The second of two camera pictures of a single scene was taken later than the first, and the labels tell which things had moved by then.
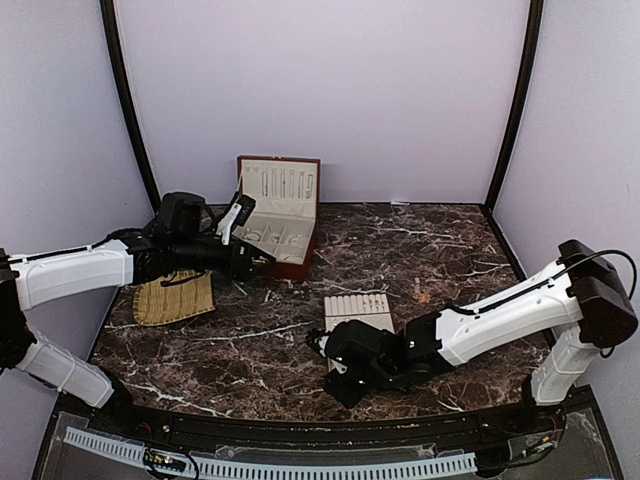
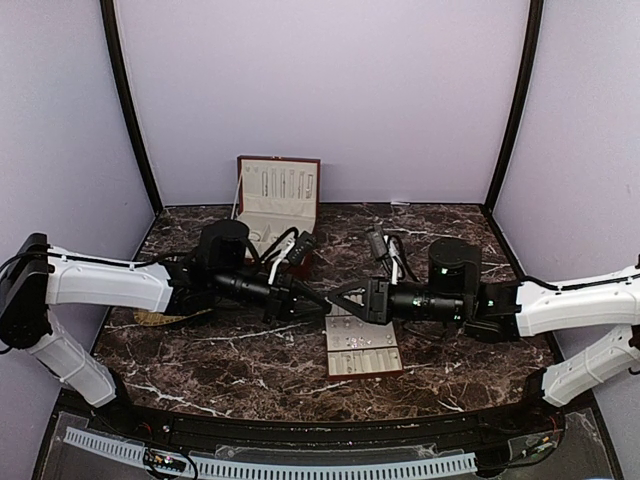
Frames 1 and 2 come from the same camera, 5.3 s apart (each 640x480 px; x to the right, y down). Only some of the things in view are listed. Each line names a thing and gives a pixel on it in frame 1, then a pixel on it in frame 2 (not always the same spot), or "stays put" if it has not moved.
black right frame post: x=531 y=47 stays put
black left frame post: x=122 y=73 stays put
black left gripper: x=241 y=271 to x=283 y=299
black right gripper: x=345 y=395 to x=376 y=304
